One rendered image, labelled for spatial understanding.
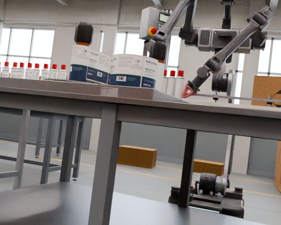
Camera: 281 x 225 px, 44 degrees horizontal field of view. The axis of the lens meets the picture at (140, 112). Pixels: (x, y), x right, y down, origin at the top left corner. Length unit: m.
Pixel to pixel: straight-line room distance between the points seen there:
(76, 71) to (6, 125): 7.89
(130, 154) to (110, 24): 3.40
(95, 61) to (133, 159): 4.60
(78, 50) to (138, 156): 4.64
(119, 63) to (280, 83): 1.07
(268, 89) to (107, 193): 1.25
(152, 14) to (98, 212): 1.33
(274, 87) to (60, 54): 7.13
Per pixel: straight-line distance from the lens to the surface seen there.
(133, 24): 8.25
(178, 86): 2.03
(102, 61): 1.71
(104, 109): 1.29
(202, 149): 7.51
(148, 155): 6.10
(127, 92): 1.30
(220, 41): 2.70
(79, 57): 1.61
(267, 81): 2.19
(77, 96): 1.33
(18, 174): 2.83
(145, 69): 1.44
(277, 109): 1.91
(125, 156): 6.20
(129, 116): 1.26
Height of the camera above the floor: 0.74
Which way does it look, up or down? 2 degrees up
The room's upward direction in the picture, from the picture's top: 7 degrees clockwise
